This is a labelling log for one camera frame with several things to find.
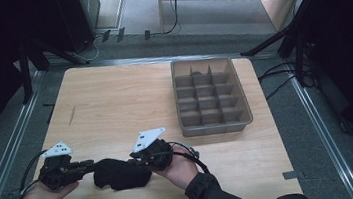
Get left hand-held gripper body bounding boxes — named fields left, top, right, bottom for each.
left=34, top=139, right=87, bottom=193

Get black metal stand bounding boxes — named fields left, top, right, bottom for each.
left=14, top=28, right=95, bottom=105

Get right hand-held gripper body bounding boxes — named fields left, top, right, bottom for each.
left=127, top=125, right=176, bottom=176

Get black hanging cable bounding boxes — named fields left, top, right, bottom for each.
left=146, top=0, right=185, bottom=37

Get grey tape piece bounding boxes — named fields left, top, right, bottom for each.
left=281, top=169, right=305, bottom=182

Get metal floor rail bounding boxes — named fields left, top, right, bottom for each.
left=0, top=69, right=59, bottom=199
left=285, top=56, right=353, bottom=199

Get grey divided organizer box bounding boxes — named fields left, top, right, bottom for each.
left=169, top=51, right=255, bottom=140

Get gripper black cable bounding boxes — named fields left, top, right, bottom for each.
left=167, top=137, right=211, bottom=178
left=4, top=148, right=54, bottom=199

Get black tripod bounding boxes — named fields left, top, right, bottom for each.
left=234, top=0, right=335, bottom=95

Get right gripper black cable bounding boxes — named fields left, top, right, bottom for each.
left=167, top=137, right=211, bottom=178

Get black floor cables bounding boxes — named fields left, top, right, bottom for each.
left=255, top=61, right=301, bottom=102

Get white floor cable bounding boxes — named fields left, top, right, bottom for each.
left=71, top=33, right=108, bottom=65

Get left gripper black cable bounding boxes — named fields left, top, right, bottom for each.
left=4, top=148, right=54, bottom=199

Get person's right hand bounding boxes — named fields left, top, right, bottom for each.
left=151, top=144, right=203, bottom=193

